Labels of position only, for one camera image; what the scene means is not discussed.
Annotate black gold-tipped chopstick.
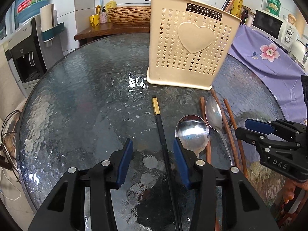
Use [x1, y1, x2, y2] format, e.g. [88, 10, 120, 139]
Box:
[151, 94, 183, 230]

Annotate person's hand painted nails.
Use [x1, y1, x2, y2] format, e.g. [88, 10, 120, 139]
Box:
[282, 179, 307, 214]

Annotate small steel spoon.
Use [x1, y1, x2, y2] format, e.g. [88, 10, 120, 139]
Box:
[205, 95, 235, 166]

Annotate brown chopstick under spoons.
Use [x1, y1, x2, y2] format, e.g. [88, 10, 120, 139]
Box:
[199, 96, 213, 164]

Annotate brown wooden chopstick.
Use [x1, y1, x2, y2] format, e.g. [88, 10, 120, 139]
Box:
[210, 87, 241, 168]
[224, 0, 235, 12]

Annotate purple floral cloth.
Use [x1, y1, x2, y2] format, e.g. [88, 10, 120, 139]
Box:
[229, 25, 307, 125]

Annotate white electric kettle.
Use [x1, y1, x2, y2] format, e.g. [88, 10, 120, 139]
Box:
[288, 39, 307, 71]

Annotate white microwave oven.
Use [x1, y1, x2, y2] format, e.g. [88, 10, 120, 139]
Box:
[251, 9, 300, 51]

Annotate dark sauce bottle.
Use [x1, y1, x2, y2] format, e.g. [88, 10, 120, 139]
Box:
[241, 7, 249, 24]

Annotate cream perforated utensil holder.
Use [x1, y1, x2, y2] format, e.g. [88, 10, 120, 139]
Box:
[147, 0, 241, 90]

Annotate round glass table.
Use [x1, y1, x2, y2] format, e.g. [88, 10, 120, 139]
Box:
[17, 32, 287, 231]

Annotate yellow package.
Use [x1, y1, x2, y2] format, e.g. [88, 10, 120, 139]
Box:
[231, 0, 243, 18]

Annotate green stacked containers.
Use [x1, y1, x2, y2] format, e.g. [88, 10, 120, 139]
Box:
[265, 0, 281, 16]

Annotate beige cloth cover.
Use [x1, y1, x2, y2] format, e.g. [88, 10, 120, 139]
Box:
[1, 44, 34, 230]

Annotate brown wooden chopstick right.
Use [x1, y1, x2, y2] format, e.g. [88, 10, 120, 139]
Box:
[224, 0, 235, 12]

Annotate white black water dispenser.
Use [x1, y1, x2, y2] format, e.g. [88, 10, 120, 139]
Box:
[5, 15, 63, 97]

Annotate wooden wash basin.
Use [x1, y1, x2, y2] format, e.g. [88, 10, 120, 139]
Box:
[108, 6, 151, 25]

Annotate paper cup dispenser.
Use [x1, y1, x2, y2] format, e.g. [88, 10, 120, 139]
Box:
[40, 3, 65, 47]

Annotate wooden basin counter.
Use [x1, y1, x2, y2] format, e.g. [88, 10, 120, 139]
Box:
[74, 23, 150, 46]

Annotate yellow mug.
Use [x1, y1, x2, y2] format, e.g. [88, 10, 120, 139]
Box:
[89, 14, 100, 27]

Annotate yellow soap bottle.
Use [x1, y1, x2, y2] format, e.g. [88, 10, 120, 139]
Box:
[105, 0, 116, 13]

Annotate blue water jug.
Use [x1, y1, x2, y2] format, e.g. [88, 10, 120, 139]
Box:
[14, 0, 49, 26]

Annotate wooden-handled steel spoon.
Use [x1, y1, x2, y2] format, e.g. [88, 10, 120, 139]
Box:
[175, 115, 210, 158]

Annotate black cable bundle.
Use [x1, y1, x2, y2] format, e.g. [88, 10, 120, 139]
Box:
[0, 109, 23, 181]

